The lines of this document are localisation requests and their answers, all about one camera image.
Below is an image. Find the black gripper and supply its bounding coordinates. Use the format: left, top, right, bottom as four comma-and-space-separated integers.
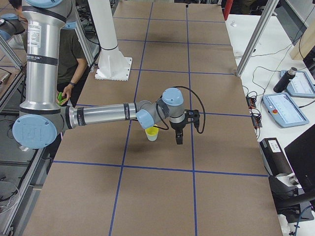
169, 118, 185, 145

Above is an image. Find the seated person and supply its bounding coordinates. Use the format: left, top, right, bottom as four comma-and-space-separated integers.
9, 0, 89, 106

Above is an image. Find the aluminium frame post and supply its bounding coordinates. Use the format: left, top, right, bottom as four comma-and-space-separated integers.
235, 0, 279, 77

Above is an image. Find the black water bottle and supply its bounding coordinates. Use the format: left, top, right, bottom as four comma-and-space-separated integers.
273, 67, 297, 93

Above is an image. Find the yellow plastic cup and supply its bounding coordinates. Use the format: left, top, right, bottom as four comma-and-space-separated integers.
145, 126, 159, 137

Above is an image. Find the near blue teach pendant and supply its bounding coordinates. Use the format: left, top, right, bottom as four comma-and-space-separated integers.
262, 92, 309, 128

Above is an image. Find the far blue teach pendant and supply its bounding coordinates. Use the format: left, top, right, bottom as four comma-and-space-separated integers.
283, 70, 315, 98

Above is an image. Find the white camera mast base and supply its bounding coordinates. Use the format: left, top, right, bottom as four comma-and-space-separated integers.
88, 0, 132, 81

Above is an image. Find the blue teach pendant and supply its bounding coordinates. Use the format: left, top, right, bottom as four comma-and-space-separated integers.
262, 92, 309, 128
283, 70, 315, 98

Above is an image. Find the black monitor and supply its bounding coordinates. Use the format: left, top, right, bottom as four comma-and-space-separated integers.
284, 125, 315, 191

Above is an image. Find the green plastic cup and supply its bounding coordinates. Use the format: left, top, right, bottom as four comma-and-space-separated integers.
147, 134, 158, 142

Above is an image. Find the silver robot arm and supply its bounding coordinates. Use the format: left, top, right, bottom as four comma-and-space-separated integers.
12, 0, 188, 149

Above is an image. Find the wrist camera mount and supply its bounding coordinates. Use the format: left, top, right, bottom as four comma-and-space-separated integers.
185, 110, 200, 130

